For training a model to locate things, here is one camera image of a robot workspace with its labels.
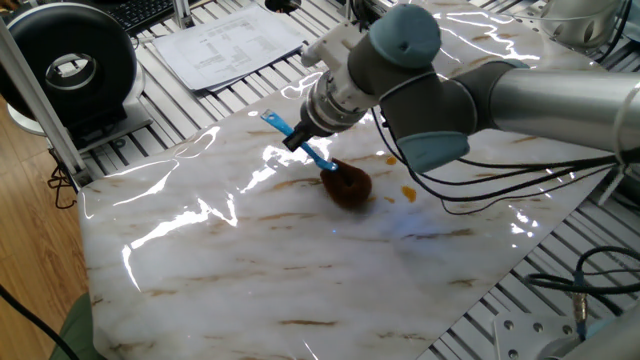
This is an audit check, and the black ring fan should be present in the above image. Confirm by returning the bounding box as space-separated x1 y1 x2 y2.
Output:
0 2 154 154

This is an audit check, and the metal cable connector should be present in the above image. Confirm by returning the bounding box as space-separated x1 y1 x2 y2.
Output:
572 272 589 341

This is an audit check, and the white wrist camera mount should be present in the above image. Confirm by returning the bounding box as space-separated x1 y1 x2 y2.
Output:
299 22 381 109

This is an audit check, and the black floor cable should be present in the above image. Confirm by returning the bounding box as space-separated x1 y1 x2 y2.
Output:
0 283 81 360
47 162 79 210

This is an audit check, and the black base cable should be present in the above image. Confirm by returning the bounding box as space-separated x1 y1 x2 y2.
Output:
524 244 640 316

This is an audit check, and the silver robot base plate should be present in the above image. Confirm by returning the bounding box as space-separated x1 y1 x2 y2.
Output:
492 312 596 360

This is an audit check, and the blue handled brown brush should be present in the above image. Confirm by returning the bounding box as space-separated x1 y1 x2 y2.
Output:
259 109 374 210

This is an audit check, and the aluminium frame post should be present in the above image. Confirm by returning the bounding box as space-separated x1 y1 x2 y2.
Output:
169 0 196 29
0 19 94 189

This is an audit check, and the black keyboard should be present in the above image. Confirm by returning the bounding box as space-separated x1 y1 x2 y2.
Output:
97 0 176 37

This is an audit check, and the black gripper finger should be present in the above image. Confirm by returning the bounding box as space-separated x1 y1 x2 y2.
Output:
281 130 309 152

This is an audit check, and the printed paper stack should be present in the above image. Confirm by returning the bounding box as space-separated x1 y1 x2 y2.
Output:
152 3 306 94

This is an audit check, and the white marble pattern sheet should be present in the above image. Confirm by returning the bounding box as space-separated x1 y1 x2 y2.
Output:
77 0 619 360

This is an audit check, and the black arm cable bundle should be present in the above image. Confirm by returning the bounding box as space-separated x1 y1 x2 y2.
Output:
369 107 640 216

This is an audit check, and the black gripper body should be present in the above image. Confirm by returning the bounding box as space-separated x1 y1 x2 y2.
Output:
294 119 329 145

